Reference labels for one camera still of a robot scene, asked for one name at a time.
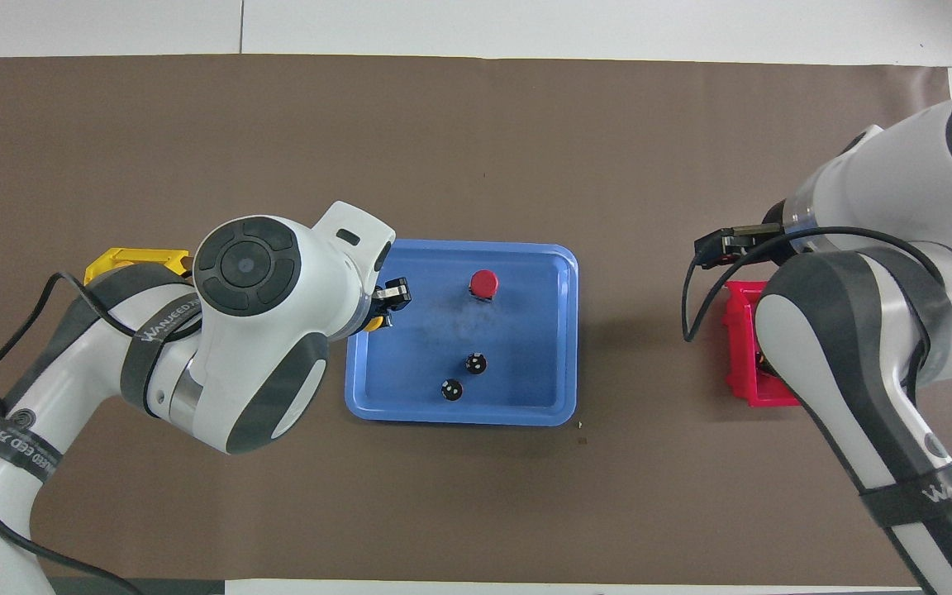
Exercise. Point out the brown paper mat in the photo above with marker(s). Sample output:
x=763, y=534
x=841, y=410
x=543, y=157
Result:
x=476, y=124

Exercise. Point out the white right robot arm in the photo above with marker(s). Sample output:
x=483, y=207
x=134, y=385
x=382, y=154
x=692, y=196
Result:
x=873, y=190

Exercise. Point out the black push button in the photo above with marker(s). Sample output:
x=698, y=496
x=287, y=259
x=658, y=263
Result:
x=451, y=389
x=476, y=363

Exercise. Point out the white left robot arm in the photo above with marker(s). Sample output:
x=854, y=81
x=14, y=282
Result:
x=253, y=264

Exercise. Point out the red push button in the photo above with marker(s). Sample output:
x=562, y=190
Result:
x=484, y=283

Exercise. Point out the red plastic bin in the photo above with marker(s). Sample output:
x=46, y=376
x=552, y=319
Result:
x=740, y=347

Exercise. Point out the blue plastic tray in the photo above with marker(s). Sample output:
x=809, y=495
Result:
x=525, y=380

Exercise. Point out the yellow plastic bin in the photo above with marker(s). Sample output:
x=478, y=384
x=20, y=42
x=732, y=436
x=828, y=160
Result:
x=125, y=256

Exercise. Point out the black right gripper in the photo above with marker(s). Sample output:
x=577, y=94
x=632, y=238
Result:
x=712, y=249

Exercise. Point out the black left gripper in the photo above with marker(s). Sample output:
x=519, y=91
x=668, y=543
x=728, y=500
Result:
x=378, y=299

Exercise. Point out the yellow push button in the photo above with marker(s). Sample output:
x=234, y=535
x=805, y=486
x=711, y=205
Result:
x=373, y=324

